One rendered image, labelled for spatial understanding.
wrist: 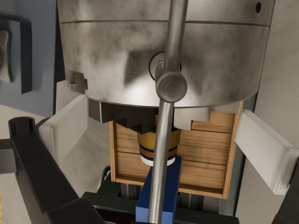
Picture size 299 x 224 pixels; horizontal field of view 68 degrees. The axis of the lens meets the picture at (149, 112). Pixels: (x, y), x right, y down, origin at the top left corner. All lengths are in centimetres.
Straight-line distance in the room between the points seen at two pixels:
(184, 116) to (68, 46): 21
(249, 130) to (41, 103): 86
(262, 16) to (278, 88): 128
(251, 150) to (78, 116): 13
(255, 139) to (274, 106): 143
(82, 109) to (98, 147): 168
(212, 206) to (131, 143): 33
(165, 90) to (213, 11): 12
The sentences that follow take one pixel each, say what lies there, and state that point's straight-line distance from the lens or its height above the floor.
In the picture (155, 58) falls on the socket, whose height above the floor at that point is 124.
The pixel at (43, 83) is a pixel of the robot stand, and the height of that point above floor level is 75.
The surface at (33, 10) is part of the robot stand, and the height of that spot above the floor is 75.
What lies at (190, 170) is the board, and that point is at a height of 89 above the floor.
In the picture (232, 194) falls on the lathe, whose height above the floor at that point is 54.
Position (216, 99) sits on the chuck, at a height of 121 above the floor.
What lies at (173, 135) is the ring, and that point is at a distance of 40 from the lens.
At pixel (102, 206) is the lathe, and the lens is 81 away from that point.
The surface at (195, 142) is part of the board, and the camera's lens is 65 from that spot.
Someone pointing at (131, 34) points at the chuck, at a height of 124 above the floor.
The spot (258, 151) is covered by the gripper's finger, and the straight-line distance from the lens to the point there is 17.
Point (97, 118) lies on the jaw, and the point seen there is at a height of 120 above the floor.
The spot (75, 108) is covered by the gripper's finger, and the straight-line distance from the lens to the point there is 16.
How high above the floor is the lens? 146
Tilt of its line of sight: 67 degrees down
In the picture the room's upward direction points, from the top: 146 degrees counter-clockwise
